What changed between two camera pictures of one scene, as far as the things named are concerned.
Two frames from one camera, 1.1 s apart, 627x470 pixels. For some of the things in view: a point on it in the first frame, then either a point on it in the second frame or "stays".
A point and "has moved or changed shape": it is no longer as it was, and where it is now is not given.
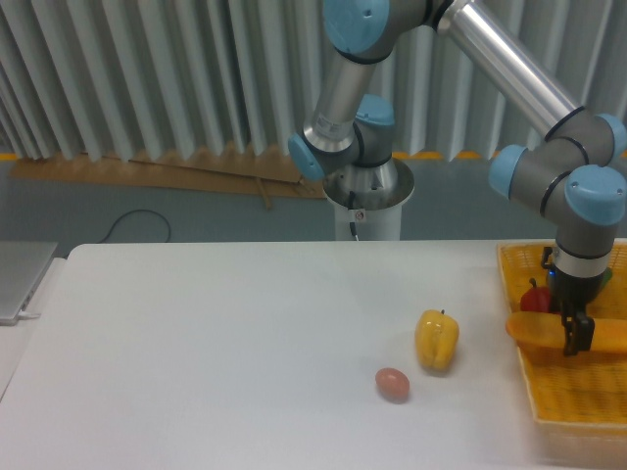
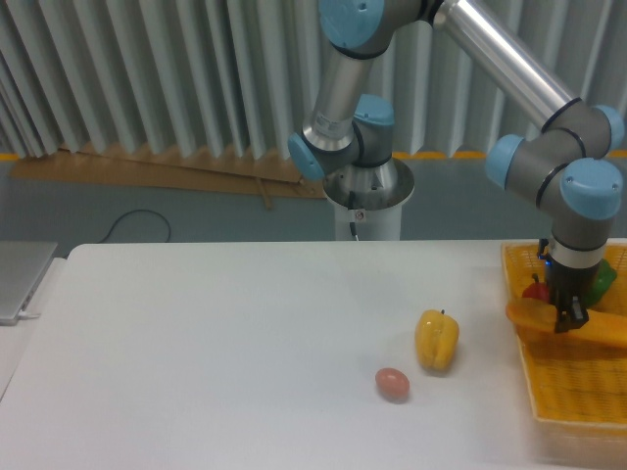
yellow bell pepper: (437, 337) stays
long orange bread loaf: (546, 329) has moved or changed shape
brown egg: (393, 384) stays
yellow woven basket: (579, 388) stays
